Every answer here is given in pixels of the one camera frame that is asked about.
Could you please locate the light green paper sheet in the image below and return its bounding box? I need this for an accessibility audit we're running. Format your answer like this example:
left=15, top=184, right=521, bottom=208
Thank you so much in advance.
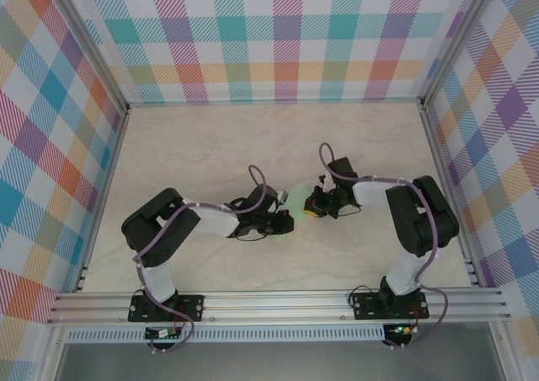
left=290, top=183, right=312, bottom=220

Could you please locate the thin black left gripper cable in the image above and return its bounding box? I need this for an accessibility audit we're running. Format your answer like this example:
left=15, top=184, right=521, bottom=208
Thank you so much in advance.
left=234, top=230, right=267, bottom=244

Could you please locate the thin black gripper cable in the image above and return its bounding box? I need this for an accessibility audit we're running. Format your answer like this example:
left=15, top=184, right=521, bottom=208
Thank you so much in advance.
left=335, top=201, right=364, bottom=221
left=234, top=230, right=267, bottom=244

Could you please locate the thin black right gripper cable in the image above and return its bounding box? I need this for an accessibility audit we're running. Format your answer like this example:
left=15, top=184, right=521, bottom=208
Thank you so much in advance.
left=335, top=201, right=364, bottom=221

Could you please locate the wide aluminium base rail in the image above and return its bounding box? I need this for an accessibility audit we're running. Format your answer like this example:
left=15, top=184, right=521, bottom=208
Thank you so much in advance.
left=45, top=290, right=513, bottom=325

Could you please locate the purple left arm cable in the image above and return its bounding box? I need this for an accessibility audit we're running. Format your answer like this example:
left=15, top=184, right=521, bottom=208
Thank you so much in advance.
left=132, top=164, right=275, bottom=355

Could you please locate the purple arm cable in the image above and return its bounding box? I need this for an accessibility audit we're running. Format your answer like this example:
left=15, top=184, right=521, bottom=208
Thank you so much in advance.
left=318, top=142, right=448, bottom=351
left=132, top=164, right=275, bottom=355

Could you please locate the thin aluminium frame rail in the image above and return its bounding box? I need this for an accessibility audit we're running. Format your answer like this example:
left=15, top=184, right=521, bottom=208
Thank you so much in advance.
left=125, top=97, right=424, bottom=109

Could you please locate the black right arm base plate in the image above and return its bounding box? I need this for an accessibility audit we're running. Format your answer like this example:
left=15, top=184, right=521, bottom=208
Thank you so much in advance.
left=351, top=291, right=430, bottom=321

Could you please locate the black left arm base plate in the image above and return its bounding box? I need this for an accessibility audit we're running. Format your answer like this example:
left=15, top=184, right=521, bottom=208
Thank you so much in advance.
left=128, top=294, right=205, bottom=323

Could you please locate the perforated grey cable duct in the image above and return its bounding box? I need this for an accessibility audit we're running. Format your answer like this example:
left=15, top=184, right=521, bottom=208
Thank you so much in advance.
left=65, top=328, right=387, bottom=343

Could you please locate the aluminium side frame rail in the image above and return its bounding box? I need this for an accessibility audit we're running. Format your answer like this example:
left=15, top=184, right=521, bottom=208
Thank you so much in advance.
left=73, top=109, right=131, bottom=293
left=419, top=102, right=483, bottom=289

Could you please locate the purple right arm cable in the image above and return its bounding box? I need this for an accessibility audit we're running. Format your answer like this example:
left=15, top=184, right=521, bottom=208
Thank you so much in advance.
left=318, top=142, right=448, bottom=351

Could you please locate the aluminium frame post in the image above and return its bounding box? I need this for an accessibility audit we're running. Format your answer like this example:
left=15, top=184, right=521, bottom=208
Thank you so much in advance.
left=419, top=0, right=500, bottom=112
left=49, top=0, right=131, bottom=116

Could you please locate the aluminium frame leg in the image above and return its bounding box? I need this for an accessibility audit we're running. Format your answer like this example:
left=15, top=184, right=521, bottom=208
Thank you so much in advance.
left=37, top=324, right=71, bottom=381
left=488, top=321, right=523, bottom=381

